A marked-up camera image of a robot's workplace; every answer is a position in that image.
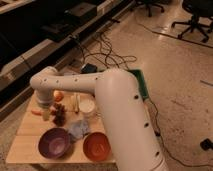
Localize purple bowl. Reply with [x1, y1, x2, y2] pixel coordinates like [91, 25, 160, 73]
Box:
[38, 128, 70, 159]

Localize office chair left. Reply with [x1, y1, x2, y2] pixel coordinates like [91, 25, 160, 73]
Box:
[130, 0, 165, 17]

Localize wooden folding table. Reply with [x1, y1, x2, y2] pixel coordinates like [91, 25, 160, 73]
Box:
[5, 77, 160, 165]

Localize black power box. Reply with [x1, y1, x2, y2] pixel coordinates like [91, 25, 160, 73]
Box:
[81, 63, 97, 74]

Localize black floor cables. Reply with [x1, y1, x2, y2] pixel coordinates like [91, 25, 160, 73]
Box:
[69, 31, 138, 71]

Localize white cup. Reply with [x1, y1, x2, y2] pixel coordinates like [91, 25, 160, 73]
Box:
[79, 99, 96, 117]

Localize office chair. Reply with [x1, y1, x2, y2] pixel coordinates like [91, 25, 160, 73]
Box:
[171, 0, 213, 43]
[130, 0, 165, 17]

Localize red yellow apple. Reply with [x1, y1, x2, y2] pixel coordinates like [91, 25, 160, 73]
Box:
[54, 90, 64, 102]

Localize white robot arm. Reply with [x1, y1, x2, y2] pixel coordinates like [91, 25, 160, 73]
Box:
[30, 67, 169, 171]

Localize orange pepper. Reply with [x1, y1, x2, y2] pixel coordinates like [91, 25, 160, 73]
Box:
[31, 110, 43, 116]

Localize orange bowl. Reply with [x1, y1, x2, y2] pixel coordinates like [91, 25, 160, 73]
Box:
[83, 132, 111, 162]

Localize green plastic tray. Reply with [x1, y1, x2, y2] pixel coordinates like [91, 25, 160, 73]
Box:
[130, 69, 149, 100]

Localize brown grape bunch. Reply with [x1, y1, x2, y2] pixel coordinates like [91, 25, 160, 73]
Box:
[51, 103, 66, 127]

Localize black floor adapter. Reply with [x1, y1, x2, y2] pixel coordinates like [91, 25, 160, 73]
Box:
[200, 138, 213, 151]

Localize office chair right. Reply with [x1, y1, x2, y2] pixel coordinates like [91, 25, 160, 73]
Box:
[171, 0, 213, 43]

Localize blue crumpled cloth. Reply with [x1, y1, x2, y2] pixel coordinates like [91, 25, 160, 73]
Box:
[68, 120, 90, 141]

